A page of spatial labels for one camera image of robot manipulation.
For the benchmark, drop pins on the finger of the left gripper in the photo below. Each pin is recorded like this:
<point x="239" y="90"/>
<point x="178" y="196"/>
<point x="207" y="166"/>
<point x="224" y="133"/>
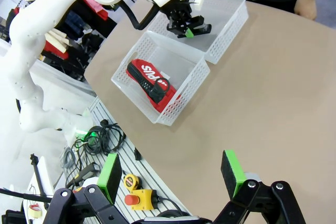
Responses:
<point x="181" y="30"/>
<point x="197" y="21"/>

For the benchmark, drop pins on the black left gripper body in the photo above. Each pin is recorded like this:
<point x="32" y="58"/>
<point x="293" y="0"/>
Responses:
<point x="178" y="11"/>

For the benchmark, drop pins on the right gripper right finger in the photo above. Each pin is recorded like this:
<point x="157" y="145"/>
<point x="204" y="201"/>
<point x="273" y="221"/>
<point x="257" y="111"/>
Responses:
<point x="231" y="174"/>

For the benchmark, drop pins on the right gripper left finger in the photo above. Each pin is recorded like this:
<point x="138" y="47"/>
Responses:
<point x="111" y="176"/>

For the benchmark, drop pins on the red zip pouch white print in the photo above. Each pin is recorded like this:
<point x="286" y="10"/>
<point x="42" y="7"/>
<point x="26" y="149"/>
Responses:
<point x="147" y="72"/>

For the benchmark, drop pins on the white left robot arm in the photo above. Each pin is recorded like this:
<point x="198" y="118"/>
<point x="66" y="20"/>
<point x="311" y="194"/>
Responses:
<point x="26" y="51"/>

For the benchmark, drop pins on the person left hand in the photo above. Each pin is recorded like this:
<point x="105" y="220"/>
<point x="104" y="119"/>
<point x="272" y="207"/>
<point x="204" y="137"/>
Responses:
<point x="305" y="6"/>

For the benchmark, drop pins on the yellow tape measure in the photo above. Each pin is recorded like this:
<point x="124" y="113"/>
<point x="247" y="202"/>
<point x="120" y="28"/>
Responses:
<point x="130" y="181"/>

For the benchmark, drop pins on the grey handheld tool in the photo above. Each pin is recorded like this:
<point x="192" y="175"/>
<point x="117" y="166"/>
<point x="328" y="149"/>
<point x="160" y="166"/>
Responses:
<point x="86" y="172"/>

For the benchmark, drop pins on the white perforated plastic basket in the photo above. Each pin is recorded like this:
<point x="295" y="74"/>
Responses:
<point x="231" y="24"/>
<point x="170" y="113"/>

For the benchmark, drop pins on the small black plug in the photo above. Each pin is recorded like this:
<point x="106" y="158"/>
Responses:
<point x="137" y="154"/>

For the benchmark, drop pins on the yellow emergency stop box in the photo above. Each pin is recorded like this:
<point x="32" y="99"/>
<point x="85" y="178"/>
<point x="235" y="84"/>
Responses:
<point x="143" y="197"/>

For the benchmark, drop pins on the small white side table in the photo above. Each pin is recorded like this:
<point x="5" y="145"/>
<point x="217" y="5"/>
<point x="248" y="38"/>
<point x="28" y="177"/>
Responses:
<point x="52" y="179"/>

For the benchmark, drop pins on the beige masking tape roll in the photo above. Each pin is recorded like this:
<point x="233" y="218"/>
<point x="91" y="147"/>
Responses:
<point x="35" y="211"/>

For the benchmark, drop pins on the pink folded garment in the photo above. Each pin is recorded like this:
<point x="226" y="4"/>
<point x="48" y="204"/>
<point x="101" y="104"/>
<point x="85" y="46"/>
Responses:
<point x="92" y="6"/>

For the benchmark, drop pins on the navy folded garment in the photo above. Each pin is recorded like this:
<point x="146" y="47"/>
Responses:
<point x="74" y="22"/>

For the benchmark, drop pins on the beige folded garment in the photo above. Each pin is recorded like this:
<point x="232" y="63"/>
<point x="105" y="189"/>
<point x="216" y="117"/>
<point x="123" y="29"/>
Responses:
<point x="56" y="40"/>

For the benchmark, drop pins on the red folded garment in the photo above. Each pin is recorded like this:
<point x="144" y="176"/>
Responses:
<point x="56" y="53"/>

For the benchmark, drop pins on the grey slotted aluminium base plate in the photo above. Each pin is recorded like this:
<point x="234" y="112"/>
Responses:
<point x="147" y="166"/>

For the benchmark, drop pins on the black camera stand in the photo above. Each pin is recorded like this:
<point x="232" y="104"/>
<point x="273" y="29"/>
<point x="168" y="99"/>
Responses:
<point x="39" y="179"/>

